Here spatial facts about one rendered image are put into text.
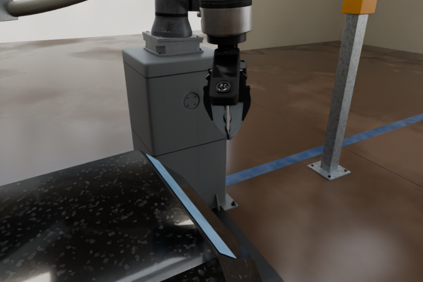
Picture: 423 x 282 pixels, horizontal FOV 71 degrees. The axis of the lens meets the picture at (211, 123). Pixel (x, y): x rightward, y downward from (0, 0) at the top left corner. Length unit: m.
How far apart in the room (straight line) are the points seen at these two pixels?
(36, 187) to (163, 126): 0.82
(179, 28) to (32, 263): 1.11
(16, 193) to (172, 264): 0.31
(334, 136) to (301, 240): 0.73
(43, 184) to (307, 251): 1.25
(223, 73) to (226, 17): 0.09
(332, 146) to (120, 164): 1.64
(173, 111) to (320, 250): 0.94
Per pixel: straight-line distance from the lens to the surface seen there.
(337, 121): 1.99
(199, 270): 0.41
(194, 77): 1.32
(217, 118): 0.58
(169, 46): 1.36
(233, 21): 0.51
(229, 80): 0.49
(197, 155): 1.48
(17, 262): 0.47
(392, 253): 1.73
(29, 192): 0.59
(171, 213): 0.47
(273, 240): 1.59
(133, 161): 0.61
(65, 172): 0.62
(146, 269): 0.41
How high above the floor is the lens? 1.11
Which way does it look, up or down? 24 degrees down
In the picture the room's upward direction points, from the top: straight up
